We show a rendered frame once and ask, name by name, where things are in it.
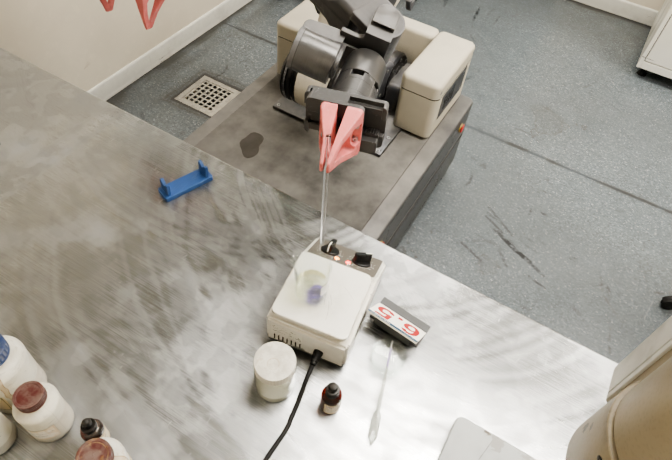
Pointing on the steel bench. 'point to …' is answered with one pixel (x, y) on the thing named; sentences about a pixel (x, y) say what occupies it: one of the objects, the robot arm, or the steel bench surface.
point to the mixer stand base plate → (477, 444)
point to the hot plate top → (341, 299)
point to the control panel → (351, 259)
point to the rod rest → (185, 183)
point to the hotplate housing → (313, 344)
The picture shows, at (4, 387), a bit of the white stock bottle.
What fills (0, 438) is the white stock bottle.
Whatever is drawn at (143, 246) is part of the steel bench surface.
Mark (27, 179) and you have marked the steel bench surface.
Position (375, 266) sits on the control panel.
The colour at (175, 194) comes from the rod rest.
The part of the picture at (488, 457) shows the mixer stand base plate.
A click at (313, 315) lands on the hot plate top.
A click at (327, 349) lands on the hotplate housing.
